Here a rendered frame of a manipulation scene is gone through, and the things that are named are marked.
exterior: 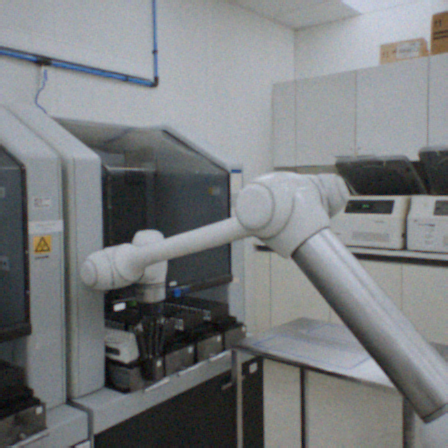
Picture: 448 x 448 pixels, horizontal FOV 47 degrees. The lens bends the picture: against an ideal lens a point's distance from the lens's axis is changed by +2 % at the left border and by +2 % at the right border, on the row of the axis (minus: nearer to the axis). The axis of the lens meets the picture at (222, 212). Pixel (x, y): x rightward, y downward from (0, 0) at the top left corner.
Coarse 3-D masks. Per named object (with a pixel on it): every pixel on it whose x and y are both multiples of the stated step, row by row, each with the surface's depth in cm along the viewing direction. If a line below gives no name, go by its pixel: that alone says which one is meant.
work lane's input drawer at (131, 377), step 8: (112, 360) 157; (136, 360) 155; (144, 360) 155; (160, 360) 160; (112, 368) 155; (120, 368) 153; (128, 368) 152; (136, 368) 152; (144, 368) 155; (160, 368) 160; (104, 376) 158; (112, 376) 156; (120, 376) 153; (128, 376) 151; (136, 376) 152; (144, 376) 155; (160, 376) 160; (128, 384) 151; (136, 384) 152; (144, 384) 155; (152, 384) 153; (160, 384) 154; (144, 392) 149
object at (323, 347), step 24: (264, 336) 177; (288, 336) 177; (312, 336) 176; (336, 336) 176; (240, 360) 169; (288, 360) 154; (312, 360) 153; (336, 360) 153; (360, 360) 153; (240, 384) 170; (360, 384) 139; (384, 384) 135; (240, 408) 170; (408, 408) 131; (240, 432) 170; (408, 432) 132
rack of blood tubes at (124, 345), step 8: (104, 328) 173; (112, 328) 173; (104, 336) 166; (112, 336) 164; (120, 336) 164; (128, 336) 165; (112, 344) 158; (120, 344) 156; (128, 344) 156; (136, 344) 157; (112, 352) 166; (120, 352) 156; (128, 352) 154; (136, 352) 157; (120, 360) 156; (128, 360) 154
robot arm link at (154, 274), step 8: (144, 232) 149; (152, 232) 150; (160, 232) 152; (136, 240) 149; (144, 240) 148; (152, 240) 148; (160, 264) 149; (144, 272) 144; (152, 272) 147; (160, 272) 150; (144, 280) 147; (152, 280) 149; (160, 280) 150
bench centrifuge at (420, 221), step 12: (420, 156) 345; (432, 156) 342; (444, 156) 338; (432, 168) 352; (444, 168) 347; (432, 180) 362; (444, 180) 357; (444, 192) 368; (420, 204) 332; (432, 204) 328; (444, 204) 323; (408, 216) 333; (420, 216) 328; (432, 216) 324; (444, 216) 319; (408, 228) 333; (420, 228) 328; (432, 228) 323; (444, 228) 319; (408, 240) 334; (420, 240) 328; (432, 240) 324; (444, 240) 320
